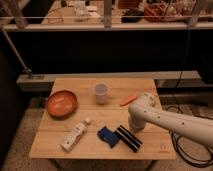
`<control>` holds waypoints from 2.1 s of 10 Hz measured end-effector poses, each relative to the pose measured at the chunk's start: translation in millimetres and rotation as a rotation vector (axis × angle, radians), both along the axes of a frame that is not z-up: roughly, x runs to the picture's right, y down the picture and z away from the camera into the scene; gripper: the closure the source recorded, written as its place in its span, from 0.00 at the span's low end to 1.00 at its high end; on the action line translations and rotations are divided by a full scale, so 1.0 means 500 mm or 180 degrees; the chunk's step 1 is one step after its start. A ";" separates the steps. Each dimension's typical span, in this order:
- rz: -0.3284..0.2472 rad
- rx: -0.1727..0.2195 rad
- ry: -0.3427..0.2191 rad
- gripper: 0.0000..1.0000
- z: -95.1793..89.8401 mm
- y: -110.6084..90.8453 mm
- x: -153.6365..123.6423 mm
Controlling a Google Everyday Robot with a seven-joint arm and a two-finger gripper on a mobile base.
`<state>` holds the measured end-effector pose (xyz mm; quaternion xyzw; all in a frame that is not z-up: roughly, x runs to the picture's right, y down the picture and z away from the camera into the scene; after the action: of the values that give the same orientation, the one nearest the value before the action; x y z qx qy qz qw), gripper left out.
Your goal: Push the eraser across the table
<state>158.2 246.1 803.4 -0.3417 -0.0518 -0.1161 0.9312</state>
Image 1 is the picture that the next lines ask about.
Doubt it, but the orange carrot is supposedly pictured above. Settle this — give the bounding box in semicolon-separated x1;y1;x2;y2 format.
119;95;138;106

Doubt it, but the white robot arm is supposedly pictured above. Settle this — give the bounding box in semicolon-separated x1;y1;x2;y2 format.
128;93;213;148

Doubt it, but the black floor cable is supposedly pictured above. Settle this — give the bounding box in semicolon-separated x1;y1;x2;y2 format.
165;105;213;168

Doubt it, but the orange wooden bowl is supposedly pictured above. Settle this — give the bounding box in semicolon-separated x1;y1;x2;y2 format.
46;90;78;118

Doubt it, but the clear plastic cup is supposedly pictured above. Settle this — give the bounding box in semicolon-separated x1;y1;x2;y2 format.
93;83;108;105

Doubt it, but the diagonal metal pole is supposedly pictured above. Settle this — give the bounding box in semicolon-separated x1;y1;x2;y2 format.
1;27;32;77

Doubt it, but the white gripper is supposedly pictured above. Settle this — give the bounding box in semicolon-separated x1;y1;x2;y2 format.
128;117;146;133

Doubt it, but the metal frame rail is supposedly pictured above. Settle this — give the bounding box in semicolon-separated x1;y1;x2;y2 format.
0;0;213;33

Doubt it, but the blue folded cloth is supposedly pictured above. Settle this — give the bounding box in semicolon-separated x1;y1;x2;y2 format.
97;126;120;148

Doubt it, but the wooden table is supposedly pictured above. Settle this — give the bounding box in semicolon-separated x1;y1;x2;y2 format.
30;78;176;160

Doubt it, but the black striped eraser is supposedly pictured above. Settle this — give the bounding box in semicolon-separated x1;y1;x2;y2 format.
115;125;142;152

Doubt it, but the white tube bottle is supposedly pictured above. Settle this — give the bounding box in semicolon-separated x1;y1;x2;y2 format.
60;118;91;152

